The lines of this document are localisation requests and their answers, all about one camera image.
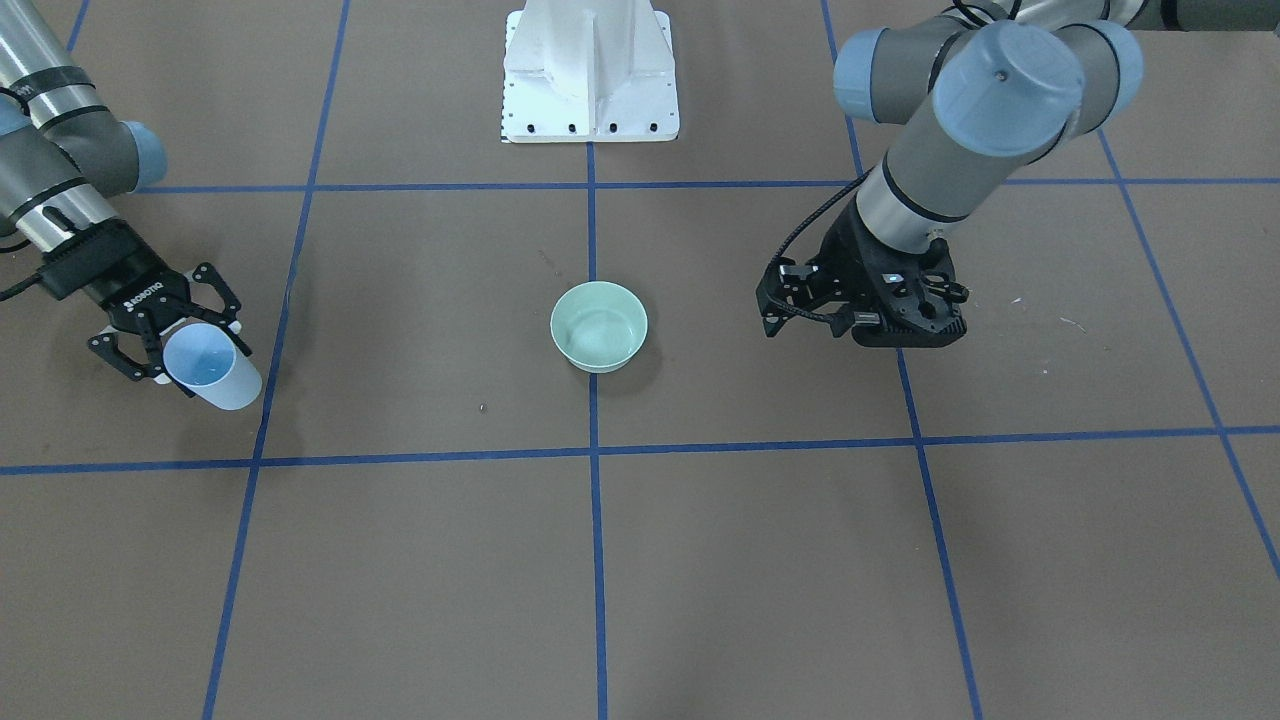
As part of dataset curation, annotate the light blue plastic cup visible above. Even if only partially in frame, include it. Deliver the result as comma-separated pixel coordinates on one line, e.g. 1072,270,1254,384
163,323,262,411

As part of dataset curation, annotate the mint green bowl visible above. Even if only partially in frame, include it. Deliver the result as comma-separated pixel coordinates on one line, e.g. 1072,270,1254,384
549,281,649,374

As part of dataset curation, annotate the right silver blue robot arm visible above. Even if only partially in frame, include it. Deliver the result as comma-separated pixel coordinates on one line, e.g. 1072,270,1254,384
1,1,262,411

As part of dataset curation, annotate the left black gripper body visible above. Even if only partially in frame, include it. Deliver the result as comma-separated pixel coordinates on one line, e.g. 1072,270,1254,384
818,200,969,348

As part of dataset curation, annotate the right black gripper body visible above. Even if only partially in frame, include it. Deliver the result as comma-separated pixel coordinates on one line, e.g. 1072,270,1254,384
40,222,191,334

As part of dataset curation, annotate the white central pillar mount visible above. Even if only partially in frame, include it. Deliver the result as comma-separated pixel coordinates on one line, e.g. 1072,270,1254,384
500,1,681,143

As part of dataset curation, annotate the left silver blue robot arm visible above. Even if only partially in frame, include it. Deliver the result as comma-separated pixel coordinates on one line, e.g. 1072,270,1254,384
799,5,1144,348

